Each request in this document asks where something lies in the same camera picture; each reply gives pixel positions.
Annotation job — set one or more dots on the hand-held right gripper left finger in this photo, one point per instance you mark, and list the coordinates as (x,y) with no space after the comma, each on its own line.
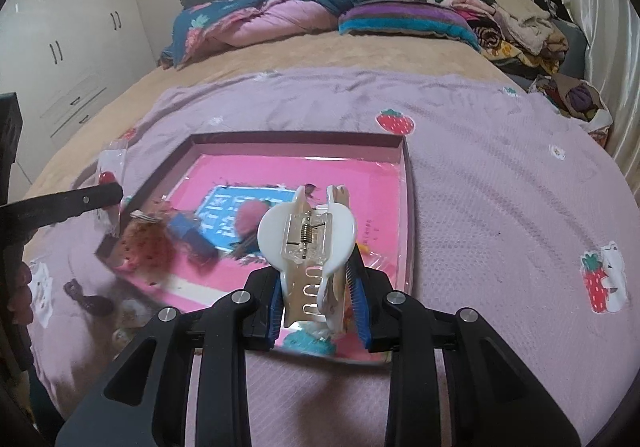
(272,319)

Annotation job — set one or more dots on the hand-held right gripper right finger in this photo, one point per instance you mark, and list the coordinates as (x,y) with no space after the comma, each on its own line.
(360,312)

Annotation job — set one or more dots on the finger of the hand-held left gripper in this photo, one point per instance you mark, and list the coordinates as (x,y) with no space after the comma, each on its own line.
(75,203)
(192,237)

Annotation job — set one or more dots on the dotted organza hair bow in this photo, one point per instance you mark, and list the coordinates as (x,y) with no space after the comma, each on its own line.
(147,244)

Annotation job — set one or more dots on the clear packet with red bead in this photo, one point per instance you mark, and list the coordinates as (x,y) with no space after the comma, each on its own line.
(114,159)

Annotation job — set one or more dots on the white hair claw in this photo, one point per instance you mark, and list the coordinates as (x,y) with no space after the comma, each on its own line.
(272,232)

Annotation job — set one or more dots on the brown shallow cardboard box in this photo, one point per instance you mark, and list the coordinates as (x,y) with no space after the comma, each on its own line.
(300,139)

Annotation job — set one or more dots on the person's left hand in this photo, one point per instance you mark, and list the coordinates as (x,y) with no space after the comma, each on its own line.
(21,292)

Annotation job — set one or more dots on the black oval hair clip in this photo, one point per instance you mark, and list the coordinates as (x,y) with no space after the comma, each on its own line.
(87,299)

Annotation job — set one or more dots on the white wardrobe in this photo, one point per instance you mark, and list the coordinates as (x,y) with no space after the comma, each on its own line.
(75,27)

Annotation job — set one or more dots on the purple printed blanket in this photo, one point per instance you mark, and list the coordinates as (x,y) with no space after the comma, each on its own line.
(500,227)

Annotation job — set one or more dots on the beige bed sheet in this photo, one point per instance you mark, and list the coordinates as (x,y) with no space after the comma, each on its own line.
(300,52)

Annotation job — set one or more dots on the blue pink floral quilt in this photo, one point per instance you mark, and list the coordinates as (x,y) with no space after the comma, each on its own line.
(280,14)

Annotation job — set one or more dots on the striped pillow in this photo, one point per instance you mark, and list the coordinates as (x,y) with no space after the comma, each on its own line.
(405,22)

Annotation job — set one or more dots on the bag of clothes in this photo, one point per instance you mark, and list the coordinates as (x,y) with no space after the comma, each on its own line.
(575,99)

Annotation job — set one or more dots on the pile of clothes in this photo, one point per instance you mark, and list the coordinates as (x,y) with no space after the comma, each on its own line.
(520,22)

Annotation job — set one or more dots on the cream satin curtain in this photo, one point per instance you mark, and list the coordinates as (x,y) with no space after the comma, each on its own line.
(610,27)

